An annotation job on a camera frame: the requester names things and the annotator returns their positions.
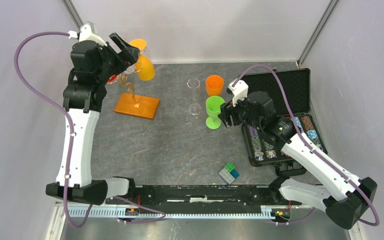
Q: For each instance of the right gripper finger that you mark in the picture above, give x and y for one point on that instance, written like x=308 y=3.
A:
x=226 y=119
x=226 y=108

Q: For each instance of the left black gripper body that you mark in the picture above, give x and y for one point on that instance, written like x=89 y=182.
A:
x=114 y=63

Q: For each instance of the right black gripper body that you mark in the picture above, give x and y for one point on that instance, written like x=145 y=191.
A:
x=241 y=114

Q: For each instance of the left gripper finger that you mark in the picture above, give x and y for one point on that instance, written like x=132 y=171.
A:
x=131 y=55
x=123 y=45

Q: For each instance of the green plastic wine glass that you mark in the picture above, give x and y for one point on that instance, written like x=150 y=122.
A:
x=213 y=109

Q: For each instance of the orange plastic wine glass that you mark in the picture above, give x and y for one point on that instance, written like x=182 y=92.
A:
x=214 y=85

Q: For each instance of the clear champagne flute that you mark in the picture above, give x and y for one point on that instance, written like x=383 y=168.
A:
x=194 y=86

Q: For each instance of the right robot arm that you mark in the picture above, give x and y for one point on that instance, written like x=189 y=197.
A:
x=343 y=196

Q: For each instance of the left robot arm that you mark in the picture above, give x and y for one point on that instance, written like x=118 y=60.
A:
x=93 y=66

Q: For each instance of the clear wine glass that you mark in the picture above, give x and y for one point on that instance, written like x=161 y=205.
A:
x=134 y=69

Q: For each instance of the red plastic wine glass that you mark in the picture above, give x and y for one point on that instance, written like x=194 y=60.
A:
x=113 y=79

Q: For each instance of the yellow plastic wine glass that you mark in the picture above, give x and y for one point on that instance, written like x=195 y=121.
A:
x=144 y=67

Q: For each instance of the black poker chip case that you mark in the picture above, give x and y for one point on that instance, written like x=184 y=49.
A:
x=297 y=87

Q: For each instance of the toy brick block stack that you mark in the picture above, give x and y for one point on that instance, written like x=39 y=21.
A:
x=229 y=173

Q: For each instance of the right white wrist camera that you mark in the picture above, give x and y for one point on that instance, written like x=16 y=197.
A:
x=238 y=89

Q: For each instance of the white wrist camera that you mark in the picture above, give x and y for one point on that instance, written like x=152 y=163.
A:
x=238 y=89
x=87 y=32

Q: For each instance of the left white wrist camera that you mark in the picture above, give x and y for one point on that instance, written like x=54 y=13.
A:
x=87 y=32

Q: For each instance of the gold wire glass rack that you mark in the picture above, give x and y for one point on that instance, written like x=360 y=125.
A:
x=131 y=104

